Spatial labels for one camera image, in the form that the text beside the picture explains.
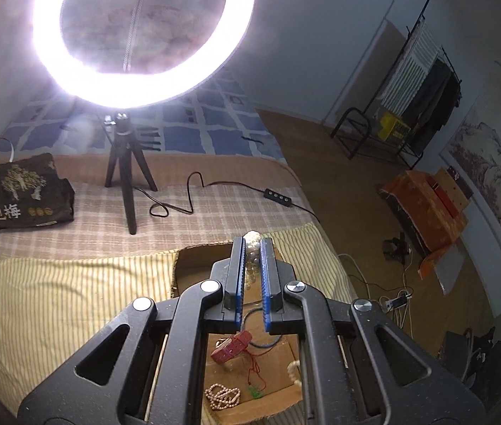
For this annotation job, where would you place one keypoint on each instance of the beige plaid bed sheet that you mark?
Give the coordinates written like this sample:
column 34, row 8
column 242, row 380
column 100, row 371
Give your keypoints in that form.
column 77, row 239

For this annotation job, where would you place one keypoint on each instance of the grey flat board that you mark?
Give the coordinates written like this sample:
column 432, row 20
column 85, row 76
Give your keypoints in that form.
column 456, row 272

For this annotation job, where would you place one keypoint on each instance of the cardboard box with red item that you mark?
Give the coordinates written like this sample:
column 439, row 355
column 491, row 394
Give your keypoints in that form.
column 454, row 190

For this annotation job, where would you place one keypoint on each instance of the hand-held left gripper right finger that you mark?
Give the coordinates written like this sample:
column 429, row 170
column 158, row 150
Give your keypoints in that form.
column 268, row 274

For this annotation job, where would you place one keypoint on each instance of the dark object on floor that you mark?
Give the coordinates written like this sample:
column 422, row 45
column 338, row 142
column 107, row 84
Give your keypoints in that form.
column 396, row 249

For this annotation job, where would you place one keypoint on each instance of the striped white towel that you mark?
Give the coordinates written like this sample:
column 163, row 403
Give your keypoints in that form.
column 409, row 71

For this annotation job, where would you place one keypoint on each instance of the yellow plastic crate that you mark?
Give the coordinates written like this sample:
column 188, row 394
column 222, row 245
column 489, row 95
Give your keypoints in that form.
column 394, row 127

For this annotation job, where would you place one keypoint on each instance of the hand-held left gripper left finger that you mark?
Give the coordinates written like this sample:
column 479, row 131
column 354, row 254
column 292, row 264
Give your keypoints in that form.
column 237, row 274

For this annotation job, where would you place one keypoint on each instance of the black tabletop tripod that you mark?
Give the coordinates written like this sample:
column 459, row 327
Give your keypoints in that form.
column 128, row 186

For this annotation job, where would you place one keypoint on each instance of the thin dark bangle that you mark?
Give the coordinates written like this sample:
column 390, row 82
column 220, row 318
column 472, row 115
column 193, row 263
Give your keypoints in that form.
column 268, row 345

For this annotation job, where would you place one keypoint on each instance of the pink patterned cloth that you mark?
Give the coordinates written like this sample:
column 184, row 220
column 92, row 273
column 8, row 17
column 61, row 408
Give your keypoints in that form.
column 153, row 22

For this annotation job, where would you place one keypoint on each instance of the yellow striped cloth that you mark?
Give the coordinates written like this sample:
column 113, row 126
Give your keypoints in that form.
column 55, row 296

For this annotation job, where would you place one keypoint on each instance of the black printed snack bag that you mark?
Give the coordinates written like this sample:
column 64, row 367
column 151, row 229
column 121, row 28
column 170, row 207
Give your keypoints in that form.
column 15, row 195

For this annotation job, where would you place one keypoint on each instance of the grey hanging garment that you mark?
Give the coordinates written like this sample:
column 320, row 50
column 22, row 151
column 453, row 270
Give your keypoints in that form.
column 429, row 97

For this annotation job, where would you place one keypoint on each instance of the black hanging garment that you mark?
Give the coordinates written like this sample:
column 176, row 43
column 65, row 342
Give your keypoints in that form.
column 449, row 110

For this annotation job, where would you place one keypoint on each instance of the white power strip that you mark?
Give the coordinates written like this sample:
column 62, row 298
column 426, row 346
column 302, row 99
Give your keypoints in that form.
column 398, row 302

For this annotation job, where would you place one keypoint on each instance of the blue patterned quilt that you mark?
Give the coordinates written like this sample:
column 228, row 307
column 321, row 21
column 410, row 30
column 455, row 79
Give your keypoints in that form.
column 179, row 137

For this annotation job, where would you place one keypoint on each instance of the landscape wall painting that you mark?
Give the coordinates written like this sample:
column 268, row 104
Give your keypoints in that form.
column 493, row 177

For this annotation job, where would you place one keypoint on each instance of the black metal clothes rack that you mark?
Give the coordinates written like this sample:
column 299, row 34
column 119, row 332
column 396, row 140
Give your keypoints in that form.
column 347, row 113

